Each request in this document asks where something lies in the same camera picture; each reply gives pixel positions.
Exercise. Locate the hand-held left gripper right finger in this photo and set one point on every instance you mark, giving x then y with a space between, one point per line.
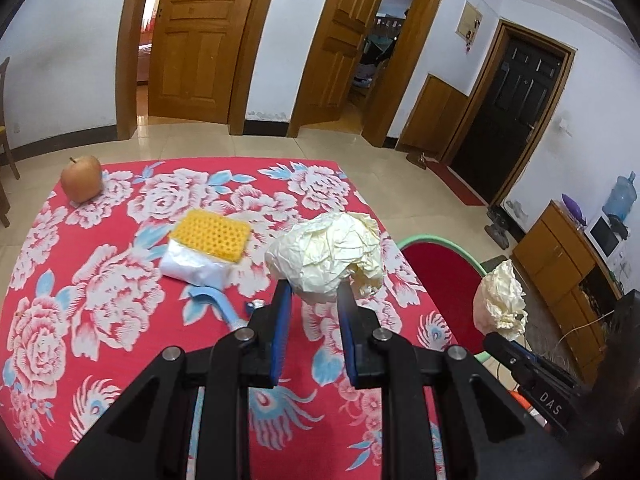
349 360

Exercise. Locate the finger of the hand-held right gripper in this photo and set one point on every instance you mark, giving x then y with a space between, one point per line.
502 351

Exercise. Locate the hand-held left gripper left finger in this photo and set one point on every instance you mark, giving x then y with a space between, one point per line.
280 340

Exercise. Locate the cream paper ball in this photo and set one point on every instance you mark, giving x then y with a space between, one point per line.
325 250
500 295

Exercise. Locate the red stool with green rim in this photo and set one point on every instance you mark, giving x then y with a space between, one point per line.
440 270

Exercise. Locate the white tissue pack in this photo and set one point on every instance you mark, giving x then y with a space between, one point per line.
195 270

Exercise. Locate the wooden cabinet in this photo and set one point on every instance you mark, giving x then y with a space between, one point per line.
550 250

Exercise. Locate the grey shoes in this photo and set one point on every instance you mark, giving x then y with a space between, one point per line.
497 234

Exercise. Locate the yellow sponge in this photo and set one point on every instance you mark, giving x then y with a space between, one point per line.
210 235

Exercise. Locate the white microwave oven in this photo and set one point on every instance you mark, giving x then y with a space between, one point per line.
602 235

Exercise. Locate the purple plastic item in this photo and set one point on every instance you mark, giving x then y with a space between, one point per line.
572 205

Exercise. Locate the red floral tablecloth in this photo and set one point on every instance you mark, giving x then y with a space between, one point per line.
125 280

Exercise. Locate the red doormat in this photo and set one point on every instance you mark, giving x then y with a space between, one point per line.
457 185

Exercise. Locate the blue water bottle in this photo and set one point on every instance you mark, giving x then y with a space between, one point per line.
617 197

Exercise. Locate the brown shoe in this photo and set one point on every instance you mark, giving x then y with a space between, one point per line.
416 159

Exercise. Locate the dark entrance door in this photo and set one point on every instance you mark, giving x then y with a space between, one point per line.
515 110

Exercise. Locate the apple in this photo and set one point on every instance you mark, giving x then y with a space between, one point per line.
82 180

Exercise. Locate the panelled wooden door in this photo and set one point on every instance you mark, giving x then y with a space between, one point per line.
340 60
200 50

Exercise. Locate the white wall socket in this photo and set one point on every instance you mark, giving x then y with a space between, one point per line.
565 126

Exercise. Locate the wooden wall panel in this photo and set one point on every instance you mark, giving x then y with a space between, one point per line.
432 115

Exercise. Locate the wooden entrance door frame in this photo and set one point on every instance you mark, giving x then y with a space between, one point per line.
537 38

